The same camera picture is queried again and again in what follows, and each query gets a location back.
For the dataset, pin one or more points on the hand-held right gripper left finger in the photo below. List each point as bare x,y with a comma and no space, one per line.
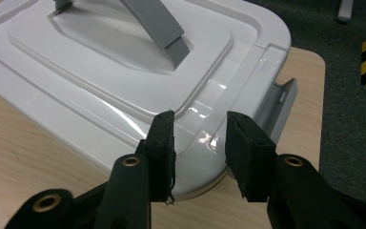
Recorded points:
162,159

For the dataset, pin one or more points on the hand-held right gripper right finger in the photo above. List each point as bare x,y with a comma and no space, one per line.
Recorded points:
251,159

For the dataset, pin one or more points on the translucent grey storage box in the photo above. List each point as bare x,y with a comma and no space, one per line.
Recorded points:
276,108

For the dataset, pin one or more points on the white metal stand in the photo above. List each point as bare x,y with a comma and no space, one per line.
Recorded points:
344,12

